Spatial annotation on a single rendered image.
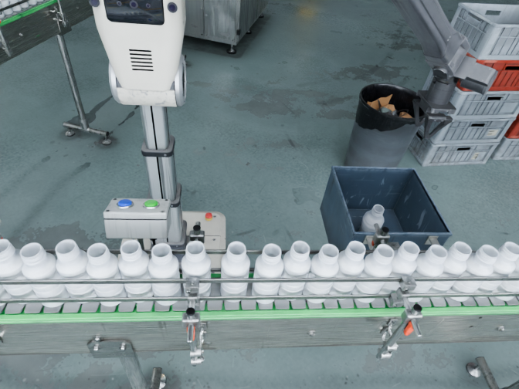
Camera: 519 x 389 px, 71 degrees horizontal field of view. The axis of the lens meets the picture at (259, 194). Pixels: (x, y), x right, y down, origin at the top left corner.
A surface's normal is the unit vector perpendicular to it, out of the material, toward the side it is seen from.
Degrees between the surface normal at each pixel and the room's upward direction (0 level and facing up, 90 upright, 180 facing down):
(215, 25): 90
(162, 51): 90
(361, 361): 0
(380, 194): 90
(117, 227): 70
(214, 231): 0
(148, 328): 90
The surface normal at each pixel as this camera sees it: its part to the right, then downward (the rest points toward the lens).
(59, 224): 0.09, -0.72
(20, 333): 0.07, 0.70
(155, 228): 0.09, 0.41
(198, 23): -0.24, 0.67
